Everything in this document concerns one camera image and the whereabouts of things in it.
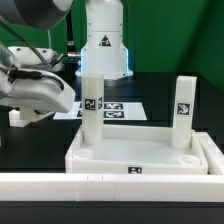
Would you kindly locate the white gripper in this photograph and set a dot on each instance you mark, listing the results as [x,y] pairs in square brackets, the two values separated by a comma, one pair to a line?
[37,90]

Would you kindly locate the white desk top tray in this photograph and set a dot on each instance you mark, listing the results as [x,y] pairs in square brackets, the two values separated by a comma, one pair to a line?
[135,150]

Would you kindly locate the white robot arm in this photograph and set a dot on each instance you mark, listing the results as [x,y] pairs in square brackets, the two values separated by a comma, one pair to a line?
[104,52]

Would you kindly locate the marker tag sheet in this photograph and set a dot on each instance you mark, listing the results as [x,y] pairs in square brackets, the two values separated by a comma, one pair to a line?
[112,111]

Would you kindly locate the white L-shaped fence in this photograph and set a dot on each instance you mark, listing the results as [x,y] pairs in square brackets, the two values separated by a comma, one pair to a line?
[121,187]

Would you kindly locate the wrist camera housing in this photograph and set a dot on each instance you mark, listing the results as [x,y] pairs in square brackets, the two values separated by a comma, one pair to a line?
[29,60]

